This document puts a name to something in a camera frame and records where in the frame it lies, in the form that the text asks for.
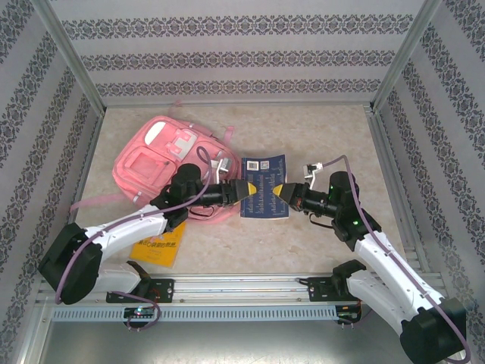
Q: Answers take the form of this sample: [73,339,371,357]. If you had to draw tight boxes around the grey metal sheet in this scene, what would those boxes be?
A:
[22,303,467,364]

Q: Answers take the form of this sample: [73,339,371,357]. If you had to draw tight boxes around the yellow book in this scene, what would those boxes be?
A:
[130,221,188,269]

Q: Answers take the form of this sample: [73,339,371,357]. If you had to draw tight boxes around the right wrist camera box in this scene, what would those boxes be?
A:
[302,162,324,189]

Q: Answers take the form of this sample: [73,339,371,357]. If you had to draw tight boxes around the dark blue book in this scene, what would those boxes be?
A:
[239,152,290,221]

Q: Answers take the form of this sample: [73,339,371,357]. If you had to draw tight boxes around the aluminium table side rail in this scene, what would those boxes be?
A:
[365,108,431,272]
[52,109,105,278]

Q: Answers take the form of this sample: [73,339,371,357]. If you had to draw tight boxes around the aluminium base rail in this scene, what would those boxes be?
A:
[36,275,446,304]

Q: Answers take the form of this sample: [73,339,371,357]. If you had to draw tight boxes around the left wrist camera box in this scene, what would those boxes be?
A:
[211,157,233,184]

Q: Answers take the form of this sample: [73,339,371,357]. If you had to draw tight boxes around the slotted metal cable duct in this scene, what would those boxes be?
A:
[51,305,338,322]

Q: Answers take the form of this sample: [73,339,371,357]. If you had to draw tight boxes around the aluminium frame post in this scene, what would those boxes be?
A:
[370,0,443,113]
[32,0,107,117]

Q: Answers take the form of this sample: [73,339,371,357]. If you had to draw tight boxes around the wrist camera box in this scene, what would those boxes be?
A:
[302,162,324,189]
[211,157,233,184]

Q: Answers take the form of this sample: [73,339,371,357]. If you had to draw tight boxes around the pink backpack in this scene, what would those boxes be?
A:
[70,99,240,225]

